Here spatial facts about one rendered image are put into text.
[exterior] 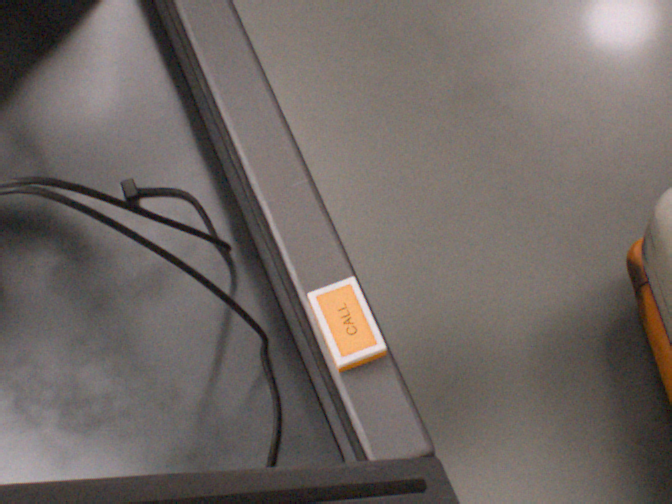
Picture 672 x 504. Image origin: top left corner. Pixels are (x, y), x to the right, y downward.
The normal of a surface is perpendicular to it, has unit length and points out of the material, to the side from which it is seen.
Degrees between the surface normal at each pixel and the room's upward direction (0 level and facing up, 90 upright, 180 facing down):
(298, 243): 0
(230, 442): 0
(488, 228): 0
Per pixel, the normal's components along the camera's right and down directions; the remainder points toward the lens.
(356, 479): 0.60, -0.58
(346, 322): -0.04, -0.47
